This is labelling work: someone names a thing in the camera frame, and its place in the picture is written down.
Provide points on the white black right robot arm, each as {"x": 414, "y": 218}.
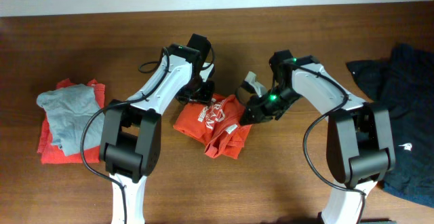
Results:
{"x": 359, "y": 145}

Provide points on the red soccer t-shirt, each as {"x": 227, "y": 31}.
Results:
{"x": 216, "y": 126}

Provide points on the folded grey t-shirt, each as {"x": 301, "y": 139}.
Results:
{"x": 68, "y": 111}

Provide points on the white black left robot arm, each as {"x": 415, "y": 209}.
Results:
{"x": 131, "y": 135}

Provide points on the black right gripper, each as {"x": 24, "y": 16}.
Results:
{"x": 254, "y": 104}

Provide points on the dark clothes pile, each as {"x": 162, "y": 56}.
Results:
{"x": 404, "y": 83}

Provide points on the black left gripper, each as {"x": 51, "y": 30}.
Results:
{"x": 206, "y": 96}

